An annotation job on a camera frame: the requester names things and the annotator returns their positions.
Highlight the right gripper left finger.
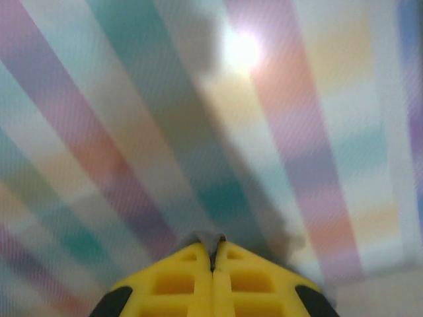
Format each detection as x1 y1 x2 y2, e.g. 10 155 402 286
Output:
89 242 214 317

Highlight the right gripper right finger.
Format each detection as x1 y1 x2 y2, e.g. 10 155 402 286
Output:
211 240 338 317

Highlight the grey t-shirt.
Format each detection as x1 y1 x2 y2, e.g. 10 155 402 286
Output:
180 230 228 271

